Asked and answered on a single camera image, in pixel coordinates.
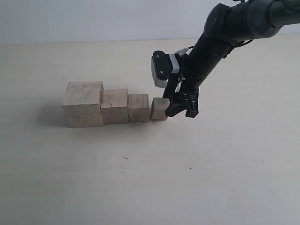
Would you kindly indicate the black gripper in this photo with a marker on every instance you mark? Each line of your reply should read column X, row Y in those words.
column 194, row 68

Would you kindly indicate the smallest wooden cube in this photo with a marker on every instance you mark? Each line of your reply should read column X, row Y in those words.
column 158, row 108

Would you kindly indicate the third largest wooden cube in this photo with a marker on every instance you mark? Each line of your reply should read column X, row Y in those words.
column 138, row 107

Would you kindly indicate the second largest wooden cube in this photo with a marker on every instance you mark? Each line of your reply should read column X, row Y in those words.
column 114, row 106

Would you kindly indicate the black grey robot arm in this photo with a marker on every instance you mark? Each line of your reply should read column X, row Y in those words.
column 226, row 29

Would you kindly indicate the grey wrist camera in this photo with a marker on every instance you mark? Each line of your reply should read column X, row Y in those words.
column 163, row 66

